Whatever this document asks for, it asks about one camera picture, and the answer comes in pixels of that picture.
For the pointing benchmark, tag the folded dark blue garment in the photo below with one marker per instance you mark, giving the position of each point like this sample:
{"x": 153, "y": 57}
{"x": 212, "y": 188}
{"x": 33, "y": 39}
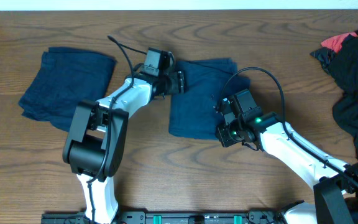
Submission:
{"x": 66, "y": 76}

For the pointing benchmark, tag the dark blue shorts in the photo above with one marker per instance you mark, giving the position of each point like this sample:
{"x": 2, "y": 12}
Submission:
{"x": 193, "y": 114}

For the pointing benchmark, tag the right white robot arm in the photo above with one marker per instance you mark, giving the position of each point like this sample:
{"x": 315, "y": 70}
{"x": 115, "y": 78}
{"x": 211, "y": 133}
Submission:
{"x": 334, "y": 182}

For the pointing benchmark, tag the black and red garment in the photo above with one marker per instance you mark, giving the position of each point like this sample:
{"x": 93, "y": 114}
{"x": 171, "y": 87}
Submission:
{"x": 338, "y": 57}

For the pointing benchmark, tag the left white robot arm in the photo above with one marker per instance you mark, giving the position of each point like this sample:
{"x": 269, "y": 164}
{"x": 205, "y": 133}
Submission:
{"x": 95, "y": 143}

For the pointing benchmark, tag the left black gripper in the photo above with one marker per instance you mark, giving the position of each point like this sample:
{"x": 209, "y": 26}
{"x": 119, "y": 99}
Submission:
{"x": 178, "y": 84}

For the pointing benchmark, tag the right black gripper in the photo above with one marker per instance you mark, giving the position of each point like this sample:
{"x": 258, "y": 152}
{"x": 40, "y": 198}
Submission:
{"x": 224, "y": 137}

